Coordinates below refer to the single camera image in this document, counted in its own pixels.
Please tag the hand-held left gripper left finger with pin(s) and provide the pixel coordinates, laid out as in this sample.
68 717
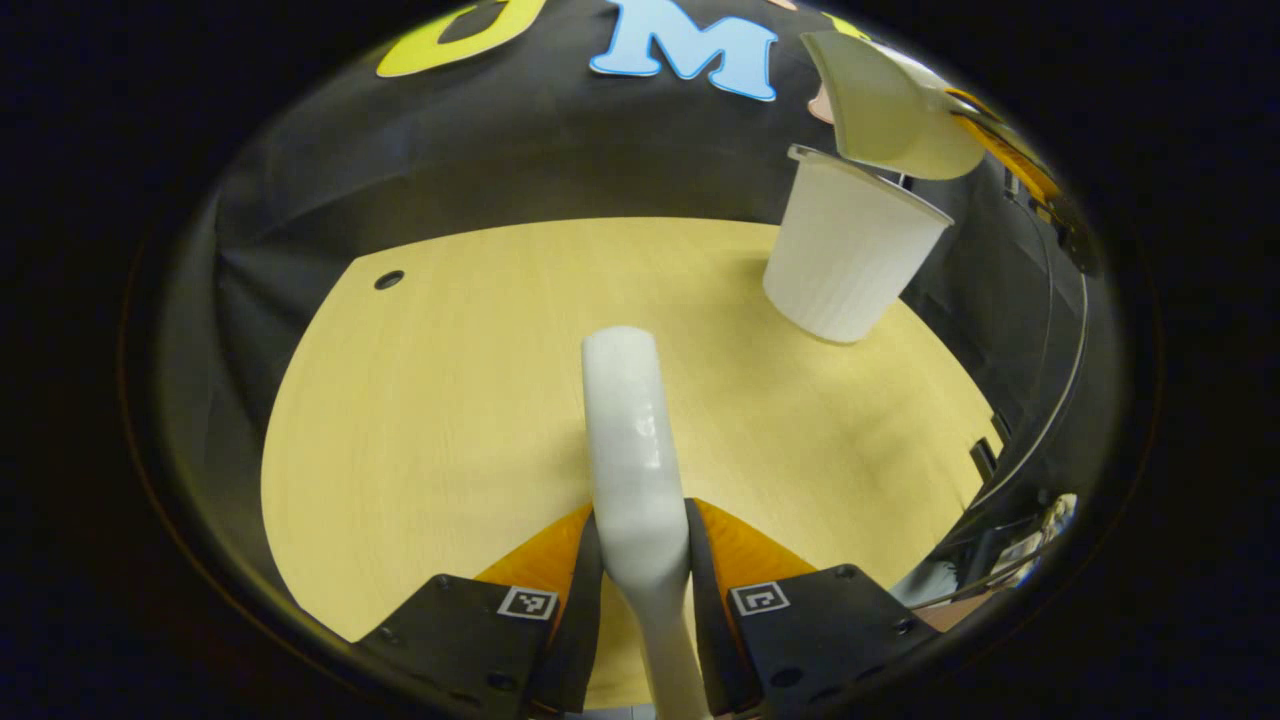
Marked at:
580 620

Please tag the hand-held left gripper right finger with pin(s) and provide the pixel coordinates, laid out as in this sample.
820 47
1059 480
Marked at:
708 630

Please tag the small white broom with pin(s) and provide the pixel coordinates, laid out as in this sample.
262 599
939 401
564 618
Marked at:
632 450

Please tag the light wooden desktop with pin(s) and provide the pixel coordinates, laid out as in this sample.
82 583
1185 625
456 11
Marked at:
450 420

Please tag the white ribbed garbage bin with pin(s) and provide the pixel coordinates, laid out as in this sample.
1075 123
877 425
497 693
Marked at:
850 250

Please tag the white dustpan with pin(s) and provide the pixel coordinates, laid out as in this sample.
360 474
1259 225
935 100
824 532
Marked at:
890 115

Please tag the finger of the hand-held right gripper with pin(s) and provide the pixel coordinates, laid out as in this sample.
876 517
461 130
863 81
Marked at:
972 98
1015 160

